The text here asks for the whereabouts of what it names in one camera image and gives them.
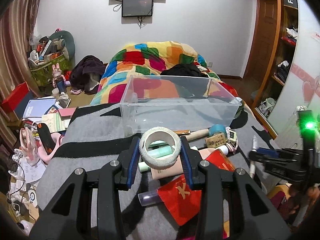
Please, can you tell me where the beige cosmetic tube white cap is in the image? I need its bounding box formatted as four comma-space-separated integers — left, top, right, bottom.
151, 146, 228, 180

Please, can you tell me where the white tape roll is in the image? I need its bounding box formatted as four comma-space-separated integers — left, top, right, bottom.
139, 127, 182, 170

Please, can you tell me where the mint green bottle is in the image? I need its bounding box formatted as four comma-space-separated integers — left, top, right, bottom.
148, 145, 175, 158

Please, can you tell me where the teal tape roll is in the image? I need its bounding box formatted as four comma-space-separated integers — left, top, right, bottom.
208, 124, 227, 137

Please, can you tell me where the purple translucent tube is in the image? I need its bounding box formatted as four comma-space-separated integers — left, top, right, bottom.
138, 190, 162, 206

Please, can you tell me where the mahjong tile keychain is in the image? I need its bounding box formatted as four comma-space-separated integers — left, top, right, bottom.
226, 127, 239, 153

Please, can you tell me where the red envelope packet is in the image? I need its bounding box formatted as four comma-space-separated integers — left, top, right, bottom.
157, 148, 235, 226

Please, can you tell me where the light green tube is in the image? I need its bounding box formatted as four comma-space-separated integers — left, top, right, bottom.
138, 161, 151, 172

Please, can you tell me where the wooden rolling pin stick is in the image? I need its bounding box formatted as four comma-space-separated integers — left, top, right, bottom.
185, 128, 209, 141

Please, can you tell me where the tan eraser block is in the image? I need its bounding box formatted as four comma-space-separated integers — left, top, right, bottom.
205, 133, 227, 148

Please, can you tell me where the grey black blanket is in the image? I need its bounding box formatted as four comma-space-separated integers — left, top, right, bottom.
36, 103, 277, 239

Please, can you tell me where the clear plastic storage box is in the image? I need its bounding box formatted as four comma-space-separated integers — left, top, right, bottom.
120, 75, 241, 135

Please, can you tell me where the colourful patchwork quilt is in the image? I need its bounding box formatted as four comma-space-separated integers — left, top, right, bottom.
90, 41, 238, 105

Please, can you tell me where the black clothing on bed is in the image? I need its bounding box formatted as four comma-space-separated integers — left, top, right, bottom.
161, 63, 208, 77

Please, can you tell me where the dark clothes pile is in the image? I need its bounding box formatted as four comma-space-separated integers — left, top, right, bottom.
69, 55, 106, 94

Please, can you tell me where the blue white book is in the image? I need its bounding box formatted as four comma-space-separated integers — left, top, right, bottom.
23, 98, 56, 118

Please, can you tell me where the rabbit doll figure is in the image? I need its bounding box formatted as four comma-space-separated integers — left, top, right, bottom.
52, 63, 67, 94

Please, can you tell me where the green basket of clutter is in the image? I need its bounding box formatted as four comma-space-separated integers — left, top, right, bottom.
28, 41, 74, 87

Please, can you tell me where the red box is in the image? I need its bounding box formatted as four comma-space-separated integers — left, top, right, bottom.
1, 82, 29, 113

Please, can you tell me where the grey neck pillow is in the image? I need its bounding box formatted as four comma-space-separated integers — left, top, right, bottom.
49, 30, 75, 61

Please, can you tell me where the pink striped curtain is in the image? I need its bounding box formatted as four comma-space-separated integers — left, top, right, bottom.
0, 0, 48, 151

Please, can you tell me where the wooden wardrobe shelf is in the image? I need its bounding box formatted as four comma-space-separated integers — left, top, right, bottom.
251, 0, 298, 138

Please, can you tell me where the small wall monitor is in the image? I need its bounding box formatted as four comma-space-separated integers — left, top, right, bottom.
121, 0, 153, 17

